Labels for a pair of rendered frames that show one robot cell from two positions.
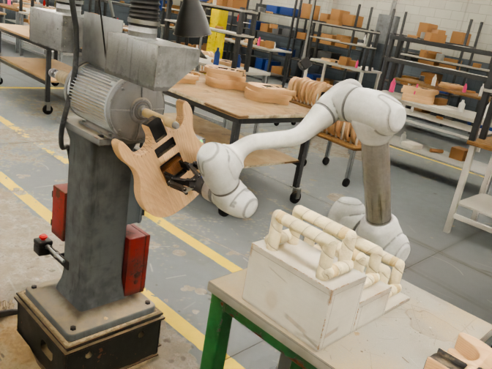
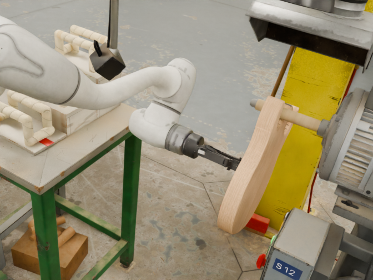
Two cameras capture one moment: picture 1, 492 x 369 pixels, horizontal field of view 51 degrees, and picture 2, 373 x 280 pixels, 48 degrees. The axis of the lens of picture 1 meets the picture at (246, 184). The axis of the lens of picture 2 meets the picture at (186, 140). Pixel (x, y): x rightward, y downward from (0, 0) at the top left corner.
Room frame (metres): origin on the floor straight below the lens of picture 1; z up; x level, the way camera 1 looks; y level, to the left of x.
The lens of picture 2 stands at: (2.73, -0.19, 1.80)
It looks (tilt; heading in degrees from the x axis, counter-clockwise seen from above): 34 degrees down; 163
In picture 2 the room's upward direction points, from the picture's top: 8 degrees clockwise
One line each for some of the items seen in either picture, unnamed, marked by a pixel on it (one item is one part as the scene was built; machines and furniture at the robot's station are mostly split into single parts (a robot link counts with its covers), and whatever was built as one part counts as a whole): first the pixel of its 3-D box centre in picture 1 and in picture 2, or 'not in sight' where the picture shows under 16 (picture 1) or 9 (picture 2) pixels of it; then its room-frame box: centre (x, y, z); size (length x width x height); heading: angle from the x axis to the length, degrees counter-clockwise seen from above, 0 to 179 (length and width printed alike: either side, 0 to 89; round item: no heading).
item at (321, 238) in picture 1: (303, 228); (90, 35); (1.16, -0.16, 1.20); 0.20 x 0.03 x 0.03; 47
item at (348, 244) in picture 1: (345, 252); (59, 45); (1.16, -0.27, 1.15); 0.03 x 0.03 x 0.09
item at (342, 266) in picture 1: (337, 268); (65, 49); (1.13, -0.25, 1.12); 0.11 x 0.03 x 0.03; 138
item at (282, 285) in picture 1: (301, 287); (82, 81); (1.20, -0.19, 1.02); 0.27 x 0.15 x 0.17; 48
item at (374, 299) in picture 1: (332, 285); (55, 104); (1.31, -0.29, 0.98); 0.27 x 0.16 x 0.09; 48
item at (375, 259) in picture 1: (373, 266); not in sight; (1.28, -0.38, 1.07); 0.03 x 0.03 x 0.09
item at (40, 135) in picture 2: not in sight; (40, 134); (1.49, -0.33, 0.96); 0.11 x 0.03 x 0.03; 138
